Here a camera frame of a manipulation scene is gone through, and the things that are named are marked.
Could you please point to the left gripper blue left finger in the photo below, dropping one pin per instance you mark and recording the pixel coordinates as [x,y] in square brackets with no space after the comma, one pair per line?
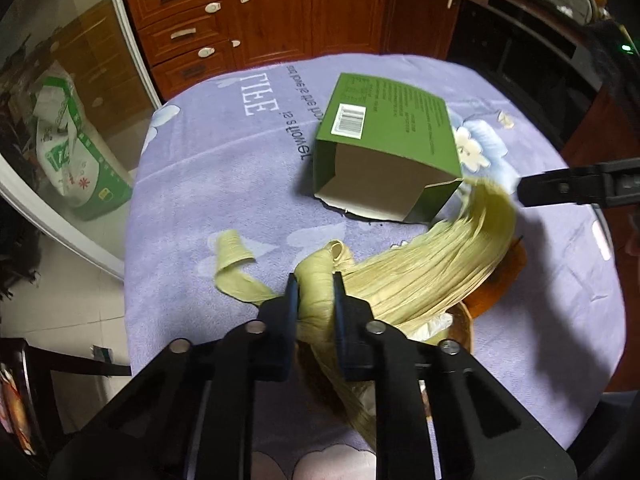
[277,341]

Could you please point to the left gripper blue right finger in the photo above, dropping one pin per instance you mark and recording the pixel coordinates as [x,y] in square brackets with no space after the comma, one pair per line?
[351,315]

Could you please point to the dried corn husk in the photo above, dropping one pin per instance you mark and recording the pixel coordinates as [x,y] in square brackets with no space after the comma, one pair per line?
[406,286]

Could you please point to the white tissue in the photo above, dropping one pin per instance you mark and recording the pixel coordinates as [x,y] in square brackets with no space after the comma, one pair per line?
[434,326]

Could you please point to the orange peel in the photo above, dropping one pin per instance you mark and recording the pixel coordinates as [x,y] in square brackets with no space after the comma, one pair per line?
[499,281]

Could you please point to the green cardboard box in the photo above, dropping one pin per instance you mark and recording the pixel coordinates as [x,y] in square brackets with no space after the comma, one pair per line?
[385,151]

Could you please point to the wooden kitchen cabinets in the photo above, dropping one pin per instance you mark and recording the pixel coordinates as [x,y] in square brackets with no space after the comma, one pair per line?
[300,20]

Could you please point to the built-in black oven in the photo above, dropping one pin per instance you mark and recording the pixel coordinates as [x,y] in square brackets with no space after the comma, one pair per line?
[545,70]

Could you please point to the purple floral tablecloth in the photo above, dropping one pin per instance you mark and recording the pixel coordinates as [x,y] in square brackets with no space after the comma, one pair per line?
[556,337]

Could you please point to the black side shelf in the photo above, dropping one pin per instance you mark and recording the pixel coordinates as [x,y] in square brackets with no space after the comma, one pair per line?
[30,369]

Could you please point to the green white rice sack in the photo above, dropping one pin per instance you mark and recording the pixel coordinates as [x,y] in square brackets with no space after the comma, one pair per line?
[73,156]

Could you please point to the glass sliding door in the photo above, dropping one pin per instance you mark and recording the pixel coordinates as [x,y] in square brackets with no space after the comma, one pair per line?
[94,42]

